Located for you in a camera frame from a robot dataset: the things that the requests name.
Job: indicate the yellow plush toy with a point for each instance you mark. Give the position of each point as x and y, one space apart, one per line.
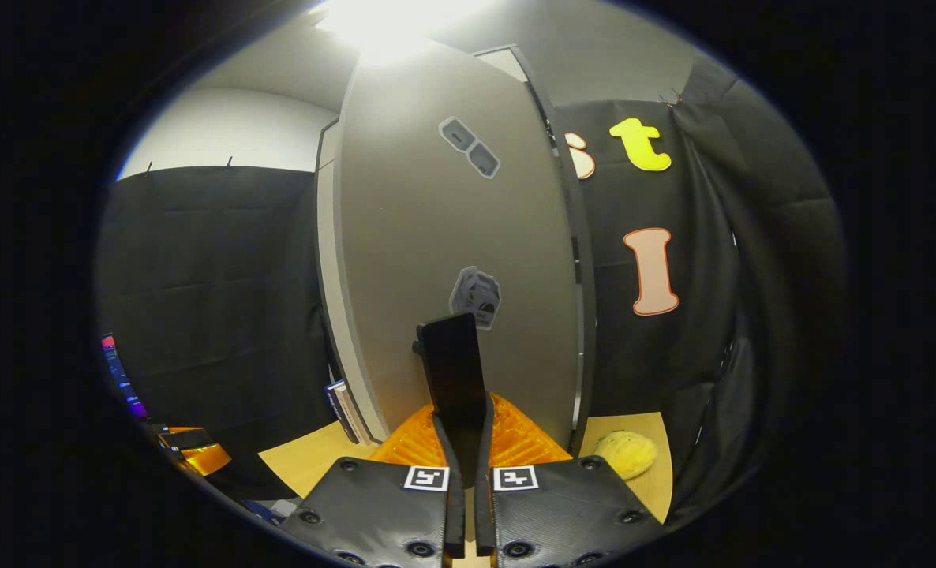
626 455

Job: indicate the computer monitor screen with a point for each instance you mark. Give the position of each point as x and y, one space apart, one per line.
123 379

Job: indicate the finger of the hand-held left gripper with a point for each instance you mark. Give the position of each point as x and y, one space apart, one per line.
207 459

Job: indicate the grey double-door shoe cabinet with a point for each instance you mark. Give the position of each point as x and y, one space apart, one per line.
588 237

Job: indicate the large ceiling light panel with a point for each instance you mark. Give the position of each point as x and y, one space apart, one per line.
397 20

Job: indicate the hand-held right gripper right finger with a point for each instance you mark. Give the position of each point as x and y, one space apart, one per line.
484 521

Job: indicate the blue white box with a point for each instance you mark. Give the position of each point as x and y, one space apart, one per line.
348 414

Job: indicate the grey shoe cabinet door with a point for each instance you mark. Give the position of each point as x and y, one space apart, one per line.
327 260
405 276

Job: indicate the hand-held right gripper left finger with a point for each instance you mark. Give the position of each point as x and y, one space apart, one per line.
454 521

